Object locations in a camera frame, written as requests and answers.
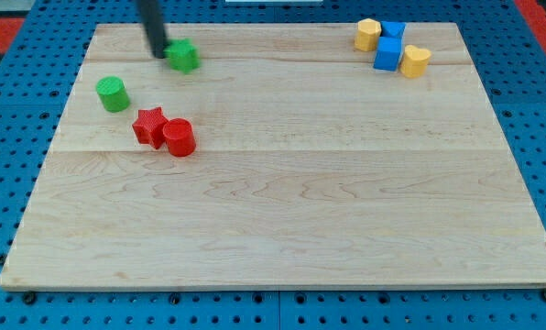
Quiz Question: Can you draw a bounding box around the green star block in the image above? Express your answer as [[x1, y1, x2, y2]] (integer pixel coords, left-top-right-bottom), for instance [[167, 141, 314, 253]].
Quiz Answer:
[[164, 38, 201, 74]]

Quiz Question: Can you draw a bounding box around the red star block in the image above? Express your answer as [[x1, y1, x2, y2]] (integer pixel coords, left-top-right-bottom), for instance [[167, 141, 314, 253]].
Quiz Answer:
[[132, 106, 168, 149]]

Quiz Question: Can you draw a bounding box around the light wooden board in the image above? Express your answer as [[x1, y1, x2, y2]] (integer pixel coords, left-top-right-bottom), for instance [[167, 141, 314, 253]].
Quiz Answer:
[[0, 23, 546, 292]]

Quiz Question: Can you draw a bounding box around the red cylinder block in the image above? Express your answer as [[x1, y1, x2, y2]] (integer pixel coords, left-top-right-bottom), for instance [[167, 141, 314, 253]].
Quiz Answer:
[[162, 118, 196, 157]]

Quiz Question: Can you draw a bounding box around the blue cube block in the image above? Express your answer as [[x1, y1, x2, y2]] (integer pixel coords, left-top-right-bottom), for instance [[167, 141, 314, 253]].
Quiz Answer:
[[373, 37, 402, 72]]

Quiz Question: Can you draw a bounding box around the yellow hexagon block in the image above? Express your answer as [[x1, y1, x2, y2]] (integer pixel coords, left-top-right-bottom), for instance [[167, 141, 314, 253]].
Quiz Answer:
[[355, 18, 382, 51]]

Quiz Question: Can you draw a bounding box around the yellow heart block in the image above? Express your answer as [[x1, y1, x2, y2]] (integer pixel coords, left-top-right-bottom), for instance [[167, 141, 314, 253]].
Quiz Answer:
[[399, 45, 432, 78]]

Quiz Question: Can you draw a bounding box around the green cylinder block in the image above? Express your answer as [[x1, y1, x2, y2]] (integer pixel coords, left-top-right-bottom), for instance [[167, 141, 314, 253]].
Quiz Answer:
[[95, 76, 130, 113]]

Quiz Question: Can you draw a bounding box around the blue triangle block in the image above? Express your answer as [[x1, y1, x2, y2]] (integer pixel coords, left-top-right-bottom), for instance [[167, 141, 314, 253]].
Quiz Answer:
[[380, 21, 406, 39]]

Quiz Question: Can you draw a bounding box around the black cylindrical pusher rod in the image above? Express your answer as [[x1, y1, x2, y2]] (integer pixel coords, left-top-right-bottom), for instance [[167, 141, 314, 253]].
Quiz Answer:
[[136, 0, 169, 59]]

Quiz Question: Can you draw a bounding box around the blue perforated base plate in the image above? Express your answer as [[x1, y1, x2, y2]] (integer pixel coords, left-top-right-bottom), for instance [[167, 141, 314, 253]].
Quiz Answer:
[[0, 0, 546, 329]]

